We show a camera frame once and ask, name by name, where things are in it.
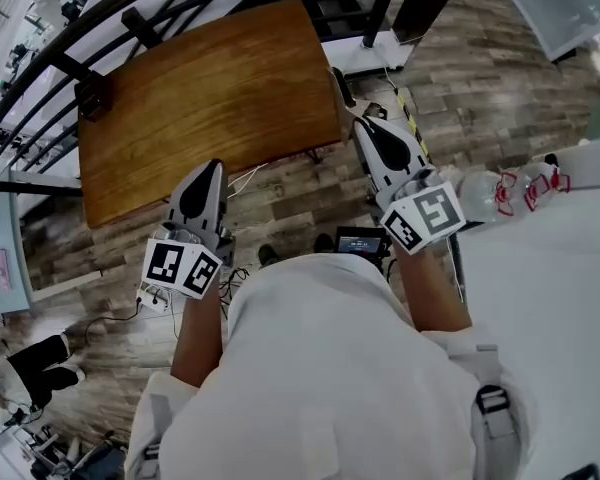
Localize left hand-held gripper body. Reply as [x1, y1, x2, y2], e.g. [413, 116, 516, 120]
[136, 159, 237, 315]

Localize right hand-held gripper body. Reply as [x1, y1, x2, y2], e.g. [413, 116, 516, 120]
[352, 117, 467, 257]

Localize person's left forearm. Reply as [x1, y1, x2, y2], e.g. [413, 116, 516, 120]
[169, 292, 232, 390]

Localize person's right forearm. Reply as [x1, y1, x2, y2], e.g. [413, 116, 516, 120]
[393, 240, 475, 334]

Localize yellow black striped floor tape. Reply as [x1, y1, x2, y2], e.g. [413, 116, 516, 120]
[393, 85, 432, 162]

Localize clear plastic bottle red label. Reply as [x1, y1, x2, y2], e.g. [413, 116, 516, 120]
[515, 161, 573, 212]
[452, 169, 521, 225]

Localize black device with screen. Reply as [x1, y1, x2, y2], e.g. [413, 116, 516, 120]
[333, 225, 392, 267]

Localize wooden table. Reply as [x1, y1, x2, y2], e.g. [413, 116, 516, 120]
[76, 0, 345, 230]

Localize black metal railing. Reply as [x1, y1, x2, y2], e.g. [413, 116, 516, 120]
[0, 0, 474, 200]

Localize white box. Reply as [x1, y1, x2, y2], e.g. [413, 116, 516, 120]
[554, 135, 600, 193]

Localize white table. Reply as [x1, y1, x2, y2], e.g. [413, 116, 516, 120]
[452, 137, 600, 480]

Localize person's white shirt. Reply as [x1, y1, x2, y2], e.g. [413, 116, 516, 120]
[123, 254, 524, 480]

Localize light blue side table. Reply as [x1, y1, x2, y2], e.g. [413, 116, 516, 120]
[0, 166, 35, 318]

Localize glass panel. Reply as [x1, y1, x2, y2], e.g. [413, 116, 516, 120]
[488, 0, 600, 64]

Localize white post base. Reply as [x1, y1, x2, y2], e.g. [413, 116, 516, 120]
[323, 26, 414, 78]

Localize white cable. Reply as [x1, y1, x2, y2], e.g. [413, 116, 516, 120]
[226, 162, 270, 197]

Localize black floor cable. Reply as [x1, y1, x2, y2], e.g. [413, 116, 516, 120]
[68, 295, 147, 352]

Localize grey strap with black buckle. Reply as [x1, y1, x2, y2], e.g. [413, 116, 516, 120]
[473, 383, 524, 480]

